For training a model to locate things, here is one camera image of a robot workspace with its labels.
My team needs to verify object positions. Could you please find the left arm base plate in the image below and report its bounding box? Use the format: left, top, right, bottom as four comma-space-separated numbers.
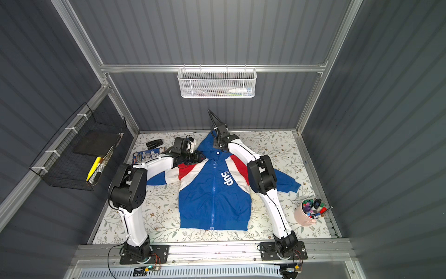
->
120, 243, 170, 265

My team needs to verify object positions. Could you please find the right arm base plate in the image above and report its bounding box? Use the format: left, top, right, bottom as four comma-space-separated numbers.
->
256, 241, 308, 261

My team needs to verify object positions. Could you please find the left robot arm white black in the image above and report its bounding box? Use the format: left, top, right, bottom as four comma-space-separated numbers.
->
108, 136, 204, 248

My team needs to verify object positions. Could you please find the pink cup with markers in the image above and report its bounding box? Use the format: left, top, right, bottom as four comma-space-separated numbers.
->
294, 197, 333, 227

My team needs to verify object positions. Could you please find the black stapler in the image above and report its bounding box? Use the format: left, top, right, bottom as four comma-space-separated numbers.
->
146, 139, 163, 150

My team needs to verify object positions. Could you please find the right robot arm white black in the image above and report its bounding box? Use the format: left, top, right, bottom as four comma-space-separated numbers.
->
208, 110, 298, 259

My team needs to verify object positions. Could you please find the black wire wall basket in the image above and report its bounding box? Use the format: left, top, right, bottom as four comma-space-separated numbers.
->
30, 104, 127, 191

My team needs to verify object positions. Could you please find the white perforated cable tray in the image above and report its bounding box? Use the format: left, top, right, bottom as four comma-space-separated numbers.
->
79, 265, 282, 279

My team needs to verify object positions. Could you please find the yellow highlighter marker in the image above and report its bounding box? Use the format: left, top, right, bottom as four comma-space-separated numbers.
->
86, 157, 103, 181

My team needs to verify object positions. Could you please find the white wire mesh basket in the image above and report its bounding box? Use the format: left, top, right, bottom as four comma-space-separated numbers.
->
177, 67, 257, 99

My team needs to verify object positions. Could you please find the black notebook in basket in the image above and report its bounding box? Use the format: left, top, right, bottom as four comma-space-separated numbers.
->
73, 130, 121, 158

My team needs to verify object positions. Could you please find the blue red white hooded jacket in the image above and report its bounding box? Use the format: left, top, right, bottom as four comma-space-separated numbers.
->
146, 131, 302, 231

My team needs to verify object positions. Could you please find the white tube in mesh basket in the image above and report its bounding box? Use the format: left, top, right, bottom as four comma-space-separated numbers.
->
228, 87, 254, 98

